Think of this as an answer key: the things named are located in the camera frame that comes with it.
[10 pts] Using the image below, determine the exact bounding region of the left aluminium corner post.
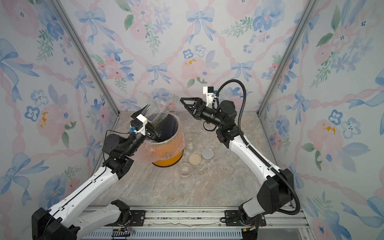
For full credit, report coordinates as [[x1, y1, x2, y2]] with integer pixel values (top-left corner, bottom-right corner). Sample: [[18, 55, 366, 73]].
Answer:
[[48, 0, 120, 116]]

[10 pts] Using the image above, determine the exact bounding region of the aluminium corner post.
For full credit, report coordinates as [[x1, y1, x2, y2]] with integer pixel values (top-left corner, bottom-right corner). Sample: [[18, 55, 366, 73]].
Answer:
[[48, 0, 120, 116], [257, 0, 318, 117]]

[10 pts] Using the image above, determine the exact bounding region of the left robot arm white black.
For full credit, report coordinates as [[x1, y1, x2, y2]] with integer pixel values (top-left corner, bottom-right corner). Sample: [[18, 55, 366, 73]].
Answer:
[[32, 103, 170, 240]]

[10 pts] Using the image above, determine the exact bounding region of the grey metal jar lid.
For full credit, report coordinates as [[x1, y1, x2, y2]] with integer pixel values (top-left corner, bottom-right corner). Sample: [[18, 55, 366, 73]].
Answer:
[[201, 148, 215, 160]]

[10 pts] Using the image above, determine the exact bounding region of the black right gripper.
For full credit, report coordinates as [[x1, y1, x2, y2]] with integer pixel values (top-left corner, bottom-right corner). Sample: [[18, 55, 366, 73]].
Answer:
[[184, 98, 226, 131]]

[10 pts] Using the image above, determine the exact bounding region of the translucent plastic jar lid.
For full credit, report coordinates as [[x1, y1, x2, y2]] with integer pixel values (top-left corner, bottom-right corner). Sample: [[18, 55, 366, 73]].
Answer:
[[215, 154, 230, 166]]

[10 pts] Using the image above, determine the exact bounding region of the orange trash bin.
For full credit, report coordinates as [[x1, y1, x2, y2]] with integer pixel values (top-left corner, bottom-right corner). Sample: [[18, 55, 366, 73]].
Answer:
[[143, 113, 185, 168]]

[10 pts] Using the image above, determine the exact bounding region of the right aluminium corner post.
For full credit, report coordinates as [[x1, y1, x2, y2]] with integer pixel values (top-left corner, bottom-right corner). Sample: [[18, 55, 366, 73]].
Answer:
[[257, 0, 318, 117]]

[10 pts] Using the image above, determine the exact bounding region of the aluminium frame rail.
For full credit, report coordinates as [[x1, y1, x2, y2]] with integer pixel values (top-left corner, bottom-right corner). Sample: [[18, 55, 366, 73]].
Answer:
[[82, 206, 315, 240]]

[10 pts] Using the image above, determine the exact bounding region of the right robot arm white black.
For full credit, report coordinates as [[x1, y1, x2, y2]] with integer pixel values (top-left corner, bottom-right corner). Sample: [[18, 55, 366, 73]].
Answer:
[[180, 98, 301, 220]]

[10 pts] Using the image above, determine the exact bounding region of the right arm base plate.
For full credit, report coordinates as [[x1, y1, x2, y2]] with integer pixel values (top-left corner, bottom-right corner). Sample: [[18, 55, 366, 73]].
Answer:
[[220, 210, 267, 228]]

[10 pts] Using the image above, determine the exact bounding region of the black corrugated cable conduit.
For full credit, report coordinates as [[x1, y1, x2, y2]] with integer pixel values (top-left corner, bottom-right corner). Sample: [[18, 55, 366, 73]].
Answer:
[[214, 79, 301, 216]]

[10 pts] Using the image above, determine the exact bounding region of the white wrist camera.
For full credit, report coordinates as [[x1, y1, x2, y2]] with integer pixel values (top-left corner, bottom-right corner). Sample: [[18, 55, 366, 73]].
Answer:
[[203, 86, 216, 107], [129, 114, 148, 136]]

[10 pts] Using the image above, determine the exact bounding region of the glass jar with tea leaves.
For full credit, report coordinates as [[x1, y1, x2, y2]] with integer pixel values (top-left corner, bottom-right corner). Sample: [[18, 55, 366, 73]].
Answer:
[[184, 134, 197, 151]]

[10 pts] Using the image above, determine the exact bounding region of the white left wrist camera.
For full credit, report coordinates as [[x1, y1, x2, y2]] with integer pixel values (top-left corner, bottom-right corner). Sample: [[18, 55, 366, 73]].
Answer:
[[129, 114, 148, 136]]

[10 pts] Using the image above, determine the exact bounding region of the beige jar lid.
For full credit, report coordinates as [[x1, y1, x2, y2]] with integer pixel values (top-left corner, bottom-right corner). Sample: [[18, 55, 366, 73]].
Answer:
[[189, 154, 202, 166]]

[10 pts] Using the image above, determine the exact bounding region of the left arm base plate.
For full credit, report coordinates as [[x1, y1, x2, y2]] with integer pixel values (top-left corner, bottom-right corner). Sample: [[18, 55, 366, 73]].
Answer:
[[128, 210, 146, 227]]

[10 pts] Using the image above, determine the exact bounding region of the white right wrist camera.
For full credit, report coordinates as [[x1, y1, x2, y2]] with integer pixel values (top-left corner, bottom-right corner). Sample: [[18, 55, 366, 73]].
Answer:
[[203, 86, 216, 107]]

